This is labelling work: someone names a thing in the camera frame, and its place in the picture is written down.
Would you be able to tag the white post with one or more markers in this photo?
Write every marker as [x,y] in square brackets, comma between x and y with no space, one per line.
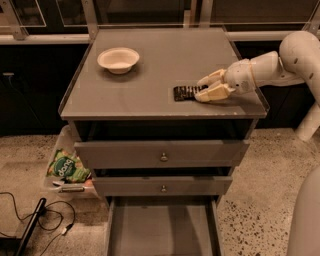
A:
[310,123]

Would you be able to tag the grey middle drawer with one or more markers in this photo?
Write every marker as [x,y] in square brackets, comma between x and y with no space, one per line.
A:
[162,186]

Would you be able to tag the metal railing frame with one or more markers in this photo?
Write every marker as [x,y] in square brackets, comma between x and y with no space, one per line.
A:
[53,21]

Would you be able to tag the grey top drawer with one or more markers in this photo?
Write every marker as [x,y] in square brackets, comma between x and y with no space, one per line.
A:
[160,154]

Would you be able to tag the grey drawer cabinet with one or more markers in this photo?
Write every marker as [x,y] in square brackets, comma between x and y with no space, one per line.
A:
[139,105]

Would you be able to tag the grey drawer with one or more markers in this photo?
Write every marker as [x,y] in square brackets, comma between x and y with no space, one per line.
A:
[163,226]
[160,154]
[162,186]

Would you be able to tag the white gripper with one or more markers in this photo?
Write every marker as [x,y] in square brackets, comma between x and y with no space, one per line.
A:
[239,76]

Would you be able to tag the black stand leg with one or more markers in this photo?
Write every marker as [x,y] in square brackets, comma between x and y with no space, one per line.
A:
[30,227]

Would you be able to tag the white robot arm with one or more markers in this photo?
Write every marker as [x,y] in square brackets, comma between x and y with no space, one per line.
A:
[296,61]

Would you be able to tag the black rxbar chocolate bar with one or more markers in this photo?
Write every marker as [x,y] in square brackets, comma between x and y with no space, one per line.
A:
[186,93]

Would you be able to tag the clear plastic storage bin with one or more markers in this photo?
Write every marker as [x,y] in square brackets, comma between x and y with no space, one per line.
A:
[59,186]

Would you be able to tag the green snack bag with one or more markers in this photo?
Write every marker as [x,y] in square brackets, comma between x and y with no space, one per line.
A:
[68,167]

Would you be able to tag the white paper bowl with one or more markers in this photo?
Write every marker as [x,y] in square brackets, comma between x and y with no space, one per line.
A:
[118,60]

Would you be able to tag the grey bottom drawer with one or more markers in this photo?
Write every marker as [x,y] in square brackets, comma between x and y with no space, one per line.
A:
[163,226]

